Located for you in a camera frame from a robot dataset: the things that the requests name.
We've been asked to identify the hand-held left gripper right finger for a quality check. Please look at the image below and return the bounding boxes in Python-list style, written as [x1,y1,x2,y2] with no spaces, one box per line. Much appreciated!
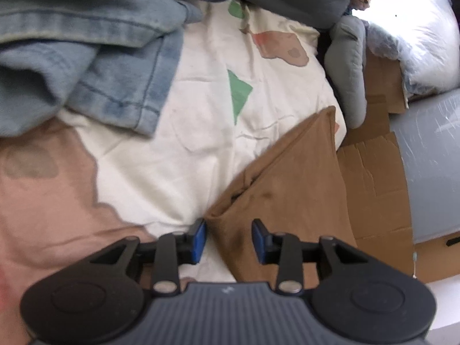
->
[251,218,367,294]

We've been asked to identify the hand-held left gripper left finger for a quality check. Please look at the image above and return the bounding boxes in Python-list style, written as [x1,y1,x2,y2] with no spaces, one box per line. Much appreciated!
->
[88,218,207,294]

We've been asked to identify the brown printed t-shirt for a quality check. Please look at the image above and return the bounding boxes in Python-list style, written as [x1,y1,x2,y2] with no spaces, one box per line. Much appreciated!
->
[203,106,359,289]

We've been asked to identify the white bear print blanket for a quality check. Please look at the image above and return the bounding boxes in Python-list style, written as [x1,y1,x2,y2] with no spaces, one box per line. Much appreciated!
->
[0,0,347,345]

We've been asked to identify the brown cardboard box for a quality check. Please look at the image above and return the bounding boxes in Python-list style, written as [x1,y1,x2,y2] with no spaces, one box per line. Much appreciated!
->
[336,48,416,277]

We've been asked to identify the printed cardboard box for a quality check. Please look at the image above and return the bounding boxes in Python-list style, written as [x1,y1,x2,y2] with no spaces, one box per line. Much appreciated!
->
[413,225,460,283]

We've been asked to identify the grey plastic-wrapped mattress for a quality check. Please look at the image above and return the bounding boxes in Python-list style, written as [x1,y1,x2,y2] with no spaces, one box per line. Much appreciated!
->
[389,88,460,245]

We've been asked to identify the grey neck pillow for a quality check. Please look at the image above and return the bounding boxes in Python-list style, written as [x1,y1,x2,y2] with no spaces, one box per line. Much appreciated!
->
[324,16,369,130]

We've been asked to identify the blue denim jeans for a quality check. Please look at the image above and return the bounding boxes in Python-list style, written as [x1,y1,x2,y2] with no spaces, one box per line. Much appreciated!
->
[0,0,238,139]

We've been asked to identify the white pillow in plastic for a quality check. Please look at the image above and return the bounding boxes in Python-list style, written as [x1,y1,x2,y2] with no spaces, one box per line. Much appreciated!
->
[365,0,460,96]

